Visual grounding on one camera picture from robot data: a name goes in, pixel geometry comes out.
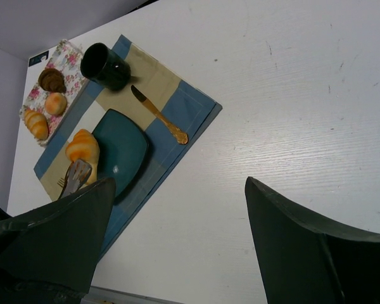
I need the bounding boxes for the floral tray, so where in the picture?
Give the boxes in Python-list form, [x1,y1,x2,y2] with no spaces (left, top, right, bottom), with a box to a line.
[20,40,86,146]

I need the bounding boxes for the gold knife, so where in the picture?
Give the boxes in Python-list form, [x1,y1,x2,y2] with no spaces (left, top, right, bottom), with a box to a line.
[130,85,189,145]

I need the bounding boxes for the aluminium table frame rail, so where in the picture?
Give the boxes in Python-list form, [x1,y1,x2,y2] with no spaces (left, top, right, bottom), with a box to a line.
[82,286,172,303]

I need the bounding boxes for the blue beige checked placemat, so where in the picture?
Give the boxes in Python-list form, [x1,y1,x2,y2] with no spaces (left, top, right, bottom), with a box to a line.
[34,36,222,253]

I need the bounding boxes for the teal square plate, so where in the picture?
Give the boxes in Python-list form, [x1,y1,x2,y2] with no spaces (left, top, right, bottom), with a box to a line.
[92,109,149,206]

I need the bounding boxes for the orange croissant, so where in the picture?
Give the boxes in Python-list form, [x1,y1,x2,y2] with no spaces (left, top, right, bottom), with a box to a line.
[65,129,100,185]
[24,109,49,140]

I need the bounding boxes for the dark green mug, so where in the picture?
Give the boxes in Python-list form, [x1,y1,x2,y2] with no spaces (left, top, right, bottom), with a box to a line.
[80,42,131,91]

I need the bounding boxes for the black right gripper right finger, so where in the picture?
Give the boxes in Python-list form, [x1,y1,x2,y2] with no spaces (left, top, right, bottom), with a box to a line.
[244,177,380,303]

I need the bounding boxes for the chocolate croissant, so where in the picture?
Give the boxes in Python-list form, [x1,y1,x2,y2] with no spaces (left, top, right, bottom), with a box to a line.
[38,68,67,93]

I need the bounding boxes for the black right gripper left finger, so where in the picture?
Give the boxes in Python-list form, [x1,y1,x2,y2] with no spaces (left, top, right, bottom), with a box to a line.
[0,178,116,303]

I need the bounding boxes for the round orange bun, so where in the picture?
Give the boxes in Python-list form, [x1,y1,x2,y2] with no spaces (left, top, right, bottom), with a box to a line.
[44,92,67,116]

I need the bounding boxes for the metal tongs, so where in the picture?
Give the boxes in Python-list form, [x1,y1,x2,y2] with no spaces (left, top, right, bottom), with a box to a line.
[59,159,92,199]

